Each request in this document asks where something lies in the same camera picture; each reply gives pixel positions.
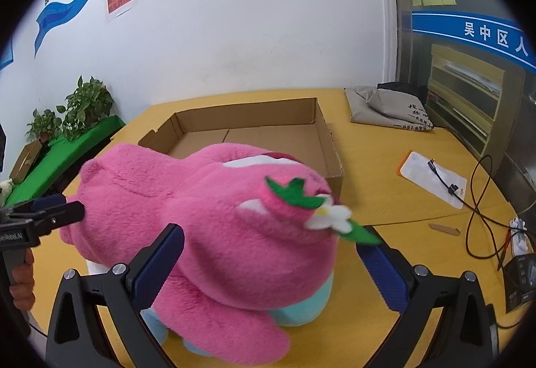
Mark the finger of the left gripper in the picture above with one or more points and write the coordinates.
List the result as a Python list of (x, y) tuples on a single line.
[(37, 205), (51, 218)]

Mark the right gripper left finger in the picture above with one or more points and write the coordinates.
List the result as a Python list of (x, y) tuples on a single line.
[(76, 334)]

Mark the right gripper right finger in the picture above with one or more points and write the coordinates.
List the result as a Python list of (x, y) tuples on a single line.
[(466, 334)]

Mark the pink and teal plush toy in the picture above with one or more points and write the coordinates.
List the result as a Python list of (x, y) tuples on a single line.
[(234, 304)]

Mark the pink bear plush toy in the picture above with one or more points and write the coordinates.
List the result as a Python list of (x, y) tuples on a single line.
[(223, 196)]

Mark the person's left hand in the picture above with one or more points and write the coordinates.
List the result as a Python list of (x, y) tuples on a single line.
[(23, 287)]

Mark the green covered side table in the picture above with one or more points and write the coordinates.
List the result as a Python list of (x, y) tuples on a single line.
[(63, 160)]

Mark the small cardboard box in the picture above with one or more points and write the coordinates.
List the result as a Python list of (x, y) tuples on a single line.
[(25, 161)]

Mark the green potted plant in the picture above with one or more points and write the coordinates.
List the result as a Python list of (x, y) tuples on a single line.
[(85, 107)]

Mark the small wooden stick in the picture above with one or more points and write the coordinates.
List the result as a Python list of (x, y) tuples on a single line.
[(445, 229)]

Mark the white paper packet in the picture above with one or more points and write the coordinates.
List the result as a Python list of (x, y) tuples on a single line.
[(441, 182)]

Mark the yellow metal rack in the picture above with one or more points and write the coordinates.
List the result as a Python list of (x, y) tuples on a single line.
[(477, 100)]

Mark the brown cardboard box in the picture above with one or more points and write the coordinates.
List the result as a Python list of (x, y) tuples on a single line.
[(294, 127)]

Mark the grey cloth bag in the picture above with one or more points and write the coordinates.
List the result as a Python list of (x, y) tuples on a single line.
[(395, 104)]

